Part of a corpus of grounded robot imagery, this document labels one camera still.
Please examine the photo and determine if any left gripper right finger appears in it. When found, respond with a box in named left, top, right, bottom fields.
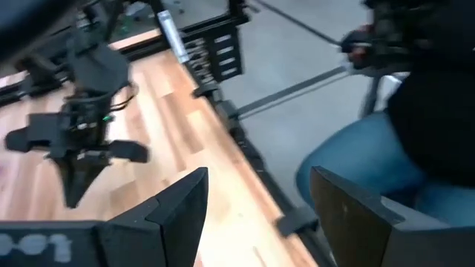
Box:
left=309, top=165, right=475, bottom=267

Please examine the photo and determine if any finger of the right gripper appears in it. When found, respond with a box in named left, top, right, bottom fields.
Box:
left=72, top=139, right=150, bottom=208
left=4, top=113, right=81, bottom=208

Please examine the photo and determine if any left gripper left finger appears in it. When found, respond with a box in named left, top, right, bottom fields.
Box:
left=0, top=166, right=209, bottom=267

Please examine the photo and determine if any silver aluminium bar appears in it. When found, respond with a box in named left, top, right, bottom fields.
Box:
left=157, top=10, right=190, bottom=64

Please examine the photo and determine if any person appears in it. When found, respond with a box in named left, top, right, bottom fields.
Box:
left=295, top=0, right=475, bottom=228

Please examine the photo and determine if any black controller box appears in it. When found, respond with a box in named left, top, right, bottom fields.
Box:
left=183, top=24, right=244, bottom=85

